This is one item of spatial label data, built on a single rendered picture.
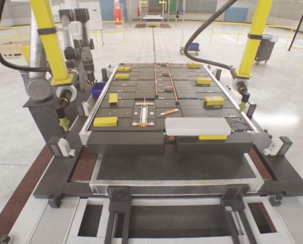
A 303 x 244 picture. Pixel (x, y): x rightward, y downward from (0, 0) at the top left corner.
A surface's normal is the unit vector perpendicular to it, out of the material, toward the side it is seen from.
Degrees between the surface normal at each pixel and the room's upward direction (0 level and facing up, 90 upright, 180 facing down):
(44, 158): 0
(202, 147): 90
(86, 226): 0
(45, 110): 90
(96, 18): 90
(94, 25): 90
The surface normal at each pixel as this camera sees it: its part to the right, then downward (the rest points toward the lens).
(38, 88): 0.62, 0.47
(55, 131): 0.15, 0.59
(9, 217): 0.00, -0.80
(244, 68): -0.25, 0.58
